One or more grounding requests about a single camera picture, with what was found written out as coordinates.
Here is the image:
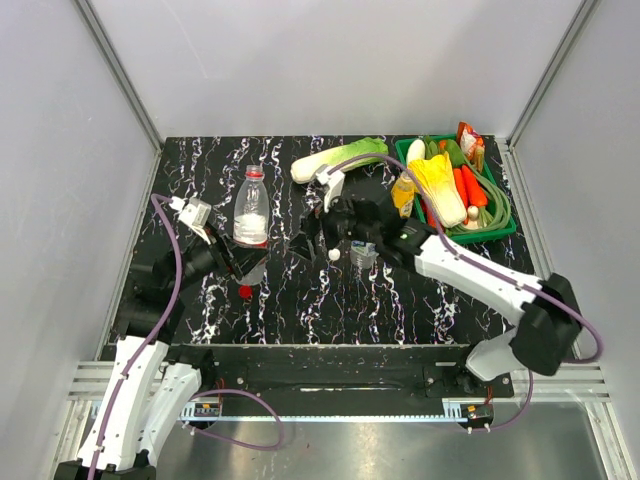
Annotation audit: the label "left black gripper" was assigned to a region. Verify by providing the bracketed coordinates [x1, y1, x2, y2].
[167, 220, 271, 293]

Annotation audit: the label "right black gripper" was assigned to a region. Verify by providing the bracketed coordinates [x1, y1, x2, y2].
[286, 184, 380, 262]

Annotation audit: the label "white bottle cap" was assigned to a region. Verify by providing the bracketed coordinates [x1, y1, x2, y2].
[328, 248, 341, 261]

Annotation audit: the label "red bottle cap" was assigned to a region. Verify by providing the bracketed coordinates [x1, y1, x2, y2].
[238, 285, 253, 299]

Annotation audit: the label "red-label soda bottle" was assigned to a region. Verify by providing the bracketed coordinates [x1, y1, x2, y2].
[232, 164, 271, 286]

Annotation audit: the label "clear blue-cap water bottle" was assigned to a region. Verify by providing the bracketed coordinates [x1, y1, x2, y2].
[350, 240, 378, 270]

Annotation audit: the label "yellow juice bottle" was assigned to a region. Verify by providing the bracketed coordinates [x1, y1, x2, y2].
[391, 172, 415, 218]

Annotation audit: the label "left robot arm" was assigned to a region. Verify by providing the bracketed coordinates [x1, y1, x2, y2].
[54, 225, 267, 479]

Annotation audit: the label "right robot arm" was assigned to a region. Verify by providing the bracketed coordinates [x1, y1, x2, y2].
[290, 197, 581, 396]

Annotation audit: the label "toy napa cabbage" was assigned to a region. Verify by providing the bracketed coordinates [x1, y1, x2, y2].
[290, 137, 389, 184]

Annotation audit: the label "toy white radish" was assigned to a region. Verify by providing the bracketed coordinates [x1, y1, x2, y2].
[405, 138, 426, 165]

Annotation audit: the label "green plastic basket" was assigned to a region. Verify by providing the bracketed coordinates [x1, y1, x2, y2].
[394, 134, 516, 245]

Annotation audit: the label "toy orange carrot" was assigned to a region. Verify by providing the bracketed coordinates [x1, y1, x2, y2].
[453, 165, 489, 208]

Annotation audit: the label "red snack packet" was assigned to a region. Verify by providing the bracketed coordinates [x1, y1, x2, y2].
[456, 122, 485, 161]

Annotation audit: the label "toy green beans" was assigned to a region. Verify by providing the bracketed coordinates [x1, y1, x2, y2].
[424, 129, 511, 237]

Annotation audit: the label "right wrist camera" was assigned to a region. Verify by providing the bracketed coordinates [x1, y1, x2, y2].
[314, 165, 345, 213]

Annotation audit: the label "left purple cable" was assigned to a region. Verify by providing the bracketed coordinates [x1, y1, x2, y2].
[87, 193, 286, 480]

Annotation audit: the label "purple cable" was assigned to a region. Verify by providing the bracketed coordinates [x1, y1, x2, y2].
[87, 193, 286, 480]
[324, 154, 605, 434]

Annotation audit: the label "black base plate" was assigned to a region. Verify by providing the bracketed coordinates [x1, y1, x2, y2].
[169, 344, 514, 421]

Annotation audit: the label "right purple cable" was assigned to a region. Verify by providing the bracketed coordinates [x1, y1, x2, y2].
[324, 154, 605, 434]

